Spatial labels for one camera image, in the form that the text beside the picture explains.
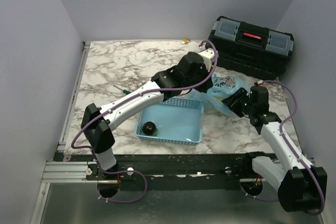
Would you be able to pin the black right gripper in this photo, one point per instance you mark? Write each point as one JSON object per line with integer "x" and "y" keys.
{"x": 241, "y": 94}

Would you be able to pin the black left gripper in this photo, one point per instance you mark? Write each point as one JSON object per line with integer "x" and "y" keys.
{"x": 205, "y": 86}

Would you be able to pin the light blue plastic bag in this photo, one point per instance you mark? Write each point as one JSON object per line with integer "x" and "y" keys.
{"x": 223, "y": 87}

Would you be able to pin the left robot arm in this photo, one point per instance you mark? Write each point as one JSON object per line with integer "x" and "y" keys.
{"x": 193, "y": 71}

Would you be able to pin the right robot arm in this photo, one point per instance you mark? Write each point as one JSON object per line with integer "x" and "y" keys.
{"x": 300, "y": 185}

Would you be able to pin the dark purple fake mangosteen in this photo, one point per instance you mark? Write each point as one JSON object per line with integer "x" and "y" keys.
{"x": 149, "y": 128}

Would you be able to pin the small yellow white tag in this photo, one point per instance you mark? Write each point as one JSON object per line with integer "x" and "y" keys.
{"x": 185, "y": 41}

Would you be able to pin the light blue plastic basket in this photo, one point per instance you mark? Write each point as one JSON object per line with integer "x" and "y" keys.
{"x": 177, "y": 120}

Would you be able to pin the black plastic toolbox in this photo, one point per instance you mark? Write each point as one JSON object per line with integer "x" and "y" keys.
{"x": 255, "y": 51}

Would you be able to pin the aluminium extrusion bar left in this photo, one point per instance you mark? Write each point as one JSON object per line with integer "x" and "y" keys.
{"x": 65, "y": 172}

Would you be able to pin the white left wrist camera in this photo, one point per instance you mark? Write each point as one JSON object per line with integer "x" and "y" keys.
{"x": 208, "y": 56}

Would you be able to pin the green handled screwdriver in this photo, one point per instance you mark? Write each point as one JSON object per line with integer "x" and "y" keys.
{"x": 124, "y": 91}

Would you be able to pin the black front mounting rail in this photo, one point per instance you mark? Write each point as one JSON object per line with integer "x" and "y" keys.
{"x": 172, "y": 172}

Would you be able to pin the aluminium left side rail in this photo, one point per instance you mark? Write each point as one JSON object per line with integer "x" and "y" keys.
{"x": 65, "y": 129}

